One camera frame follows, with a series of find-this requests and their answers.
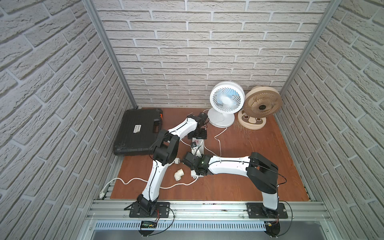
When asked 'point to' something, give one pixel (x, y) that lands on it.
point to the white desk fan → (226, 97)
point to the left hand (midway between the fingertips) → (195, 133)
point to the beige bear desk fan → (260, 103)
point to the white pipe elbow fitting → (178, 174)
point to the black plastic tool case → (138, 132)
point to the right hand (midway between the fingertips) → (196, 158)
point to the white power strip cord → (101, 192)
